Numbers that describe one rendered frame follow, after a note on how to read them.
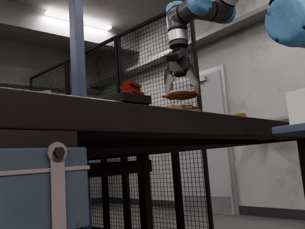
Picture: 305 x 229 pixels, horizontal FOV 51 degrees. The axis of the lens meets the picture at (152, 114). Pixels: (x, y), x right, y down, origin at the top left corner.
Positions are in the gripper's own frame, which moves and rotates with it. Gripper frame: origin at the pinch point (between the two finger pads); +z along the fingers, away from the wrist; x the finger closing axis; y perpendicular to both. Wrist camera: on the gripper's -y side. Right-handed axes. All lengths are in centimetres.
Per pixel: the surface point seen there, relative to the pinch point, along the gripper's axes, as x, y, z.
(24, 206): 0, -75, 28
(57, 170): -2, -71, 23
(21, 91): 1, -74, 12
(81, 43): 134, 135, -94
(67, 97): -1, -67, 12
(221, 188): 64, 370, 66
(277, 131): -30.5, -15.9, 17.6
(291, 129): -34.0, -17.7, 17.4
